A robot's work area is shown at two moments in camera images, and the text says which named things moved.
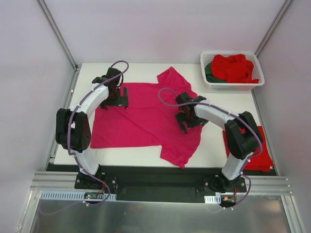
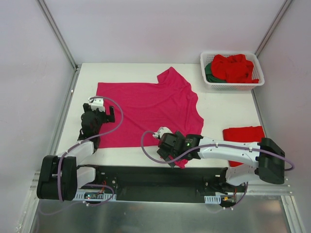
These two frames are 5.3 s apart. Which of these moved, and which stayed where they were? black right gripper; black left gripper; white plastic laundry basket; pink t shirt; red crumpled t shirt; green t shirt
Moved: black right gripper; black left gripper
Stayed: red crumpled t shirt; pink t shirt; white plastic laundry basket; green t shirt
